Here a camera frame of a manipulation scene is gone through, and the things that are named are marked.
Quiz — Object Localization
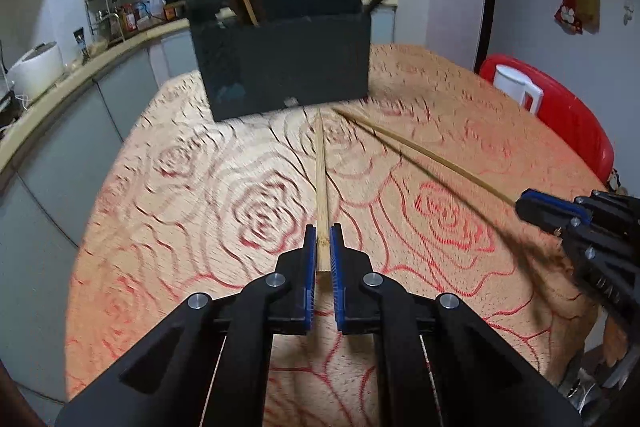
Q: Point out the light wooden chopstick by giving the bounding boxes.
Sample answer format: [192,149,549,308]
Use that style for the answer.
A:
[314,108,332,275]
[332,106,515,207]

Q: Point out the lower kitchen cabinets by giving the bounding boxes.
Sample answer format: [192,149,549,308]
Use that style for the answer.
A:
[1,23,198,418]

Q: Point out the person's right hand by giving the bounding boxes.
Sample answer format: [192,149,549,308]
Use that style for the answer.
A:
[602,315,629,367]

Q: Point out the red plastic chair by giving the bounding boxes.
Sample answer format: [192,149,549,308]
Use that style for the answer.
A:
[477,54,614,184]

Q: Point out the rose pattern tablecloth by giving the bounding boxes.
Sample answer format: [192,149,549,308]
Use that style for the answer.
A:
[65,44,599,395]

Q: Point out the red hanging cloth bag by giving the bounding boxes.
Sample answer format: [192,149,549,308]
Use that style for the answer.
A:
[554,0,582,35]

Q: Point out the brown hanging bag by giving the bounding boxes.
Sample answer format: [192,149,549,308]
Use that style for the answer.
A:
[576,0,600,34]

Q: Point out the dark green utensil holder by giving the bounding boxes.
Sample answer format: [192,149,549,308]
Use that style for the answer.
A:
[186,0,371,121]

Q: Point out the white rice cooker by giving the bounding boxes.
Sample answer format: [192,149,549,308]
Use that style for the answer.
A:
[8,41,65,103]

